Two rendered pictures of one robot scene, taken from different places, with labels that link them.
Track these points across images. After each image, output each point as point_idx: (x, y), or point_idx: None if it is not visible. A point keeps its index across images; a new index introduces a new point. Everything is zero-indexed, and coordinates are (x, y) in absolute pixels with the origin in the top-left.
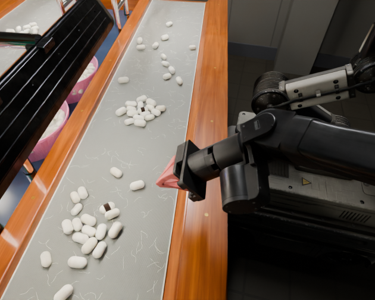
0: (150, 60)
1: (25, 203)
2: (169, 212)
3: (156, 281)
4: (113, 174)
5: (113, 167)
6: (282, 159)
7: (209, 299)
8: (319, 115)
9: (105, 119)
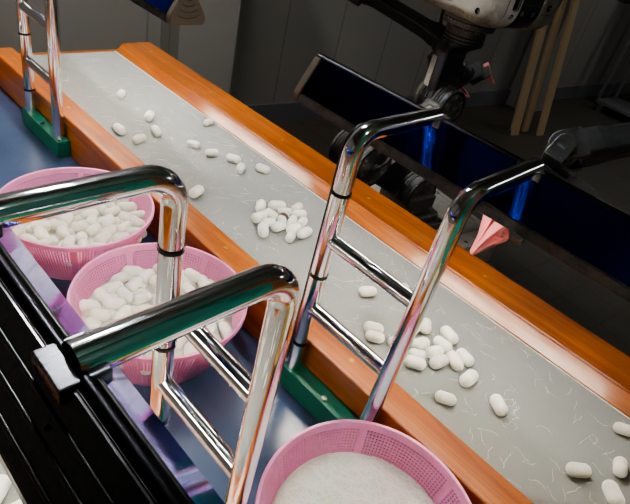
0: (179, 154)
1: (355, 370)
2: (452, 296)
3: (521, 348)
4: (371, 294)
5: (363, 286)
6: (572, 169)
7: (565, 325)
8: (400, 165)
9: (256, 249)
